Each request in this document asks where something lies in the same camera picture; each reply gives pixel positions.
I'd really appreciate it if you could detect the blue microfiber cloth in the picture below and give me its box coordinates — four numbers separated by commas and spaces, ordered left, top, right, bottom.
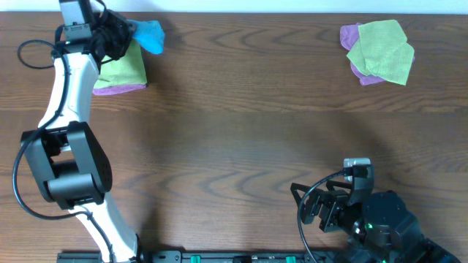
130, 20, 165, 55

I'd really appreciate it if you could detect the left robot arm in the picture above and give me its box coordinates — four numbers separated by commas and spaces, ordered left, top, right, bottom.
12, 0, 142, 262

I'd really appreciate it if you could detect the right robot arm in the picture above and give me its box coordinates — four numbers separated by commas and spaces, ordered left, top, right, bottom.
290, 180, 459, 263

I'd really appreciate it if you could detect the folded green cloth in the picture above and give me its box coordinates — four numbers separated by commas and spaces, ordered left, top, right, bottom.
94, 40, 147, 89

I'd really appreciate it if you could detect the folded purple cloth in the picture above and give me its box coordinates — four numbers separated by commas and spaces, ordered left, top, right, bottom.
93, 84, 146, 96

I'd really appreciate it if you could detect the crumpled purple cloth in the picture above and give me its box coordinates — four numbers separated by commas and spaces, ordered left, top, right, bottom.
339, 23, 416, 87

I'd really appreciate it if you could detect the crumpled green cloth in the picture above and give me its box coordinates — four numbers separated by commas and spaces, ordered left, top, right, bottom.
345, 19, 415, 86

